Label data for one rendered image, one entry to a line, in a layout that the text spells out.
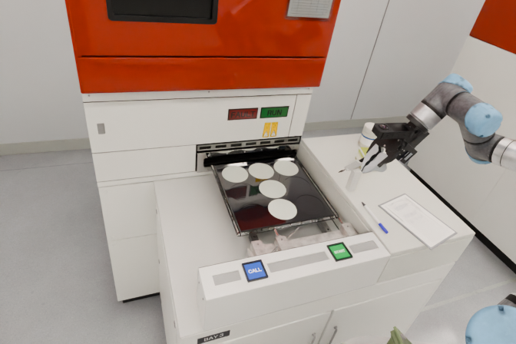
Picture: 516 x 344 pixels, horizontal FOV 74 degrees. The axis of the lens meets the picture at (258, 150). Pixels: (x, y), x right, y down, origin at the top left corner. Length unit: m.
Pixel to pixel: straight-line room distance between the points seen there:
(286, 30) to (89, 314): 1.62
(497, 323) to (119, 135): 1.12
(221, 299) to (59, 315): 1.29
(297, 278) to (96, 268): 1.46
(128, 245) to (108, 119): 0.63
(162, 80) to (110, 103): 0.19
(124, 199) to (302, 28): 0.92
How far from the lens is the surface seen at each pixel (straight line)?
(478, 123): 0.98
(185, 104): 1.24
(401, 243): 1.17
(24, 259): 2.38
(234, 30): 1.12
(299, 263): 1.00
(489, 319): 0.73
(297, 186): 1.33
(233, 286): 0.93
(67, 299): 2.14
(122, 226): 1.57
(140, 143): 1.30
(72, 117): 2.97
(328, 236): 1.20
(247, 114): 1.32
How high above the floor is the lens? 1.73
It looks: 34 degrees down
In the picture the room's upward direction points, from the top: 9 degrees clockwise
